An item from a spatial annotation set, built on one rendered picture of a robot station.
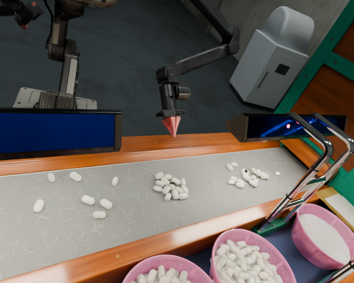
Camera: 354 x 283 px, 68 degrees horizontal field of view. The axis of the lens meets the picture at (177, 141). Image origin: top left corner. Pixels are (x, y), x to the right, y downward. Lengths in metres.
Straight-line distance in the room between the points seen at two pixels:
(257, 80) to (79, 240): 3.40
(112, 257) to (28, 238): 0.20
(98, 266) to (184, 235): 0.25
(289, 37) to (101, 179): 3.37
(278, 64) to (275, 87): 0.36
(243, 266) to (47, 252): 0.53
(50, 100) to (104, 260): 0.64
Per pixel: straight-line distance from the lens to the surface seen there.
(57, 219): 0.78
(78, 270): 0.69
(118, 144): 0.52
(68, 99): 1.12
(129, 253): 0.73
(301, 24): 4.01
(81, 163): 0.91
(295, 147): 1.48
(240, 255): 0.89
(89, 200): 0.80
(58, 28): 1.24
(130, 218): 0.81
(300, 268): 1.13
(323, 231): 1.25
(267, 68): 3.83
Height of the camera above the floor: 1.38
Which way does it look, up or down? 34 degrees down
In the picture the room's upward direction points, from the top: 25 degrees clockwise
